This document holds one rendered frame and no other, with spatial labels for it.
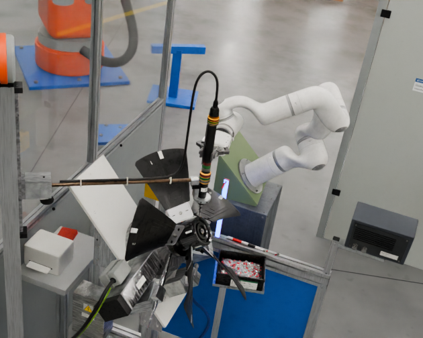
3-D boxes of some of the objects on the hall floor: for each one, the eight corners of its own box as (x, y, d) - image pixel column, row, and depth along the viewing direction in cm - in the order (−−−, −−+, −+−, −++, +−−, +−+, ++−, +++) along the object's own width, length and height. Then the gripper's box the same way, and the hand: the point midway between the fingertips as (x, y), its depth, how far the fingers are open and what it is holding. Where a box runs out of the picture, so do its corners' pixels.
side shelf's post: (56, 388, 328) (56, 262, 284) (60, 382, 331) (61, 257, 287) (63, 391, 327) (64, 265, 283) (67, 385, 330) (69, 260, 286)
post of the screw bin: (200, 394, 337) (221, 277, 294) (201, 388, 339) (221, 272, 296) (206, 395, 337) (228, 278, 294) (207, 389, 339) (228, 273, 296)
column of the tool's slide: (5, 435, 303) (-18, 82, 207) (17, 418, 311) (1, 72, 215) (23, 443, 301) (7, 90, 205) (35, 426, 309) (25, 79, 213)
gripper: (203, 121, 259) (186, 141, 244) (243, 133, 255) (227, 153, 240) (201, 137, 263) (184, 157, 248) (240, 149, 259) (225, 170, 244)
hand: (207, 153), depth 246 cm, fingers closed on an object, 4 cm apart
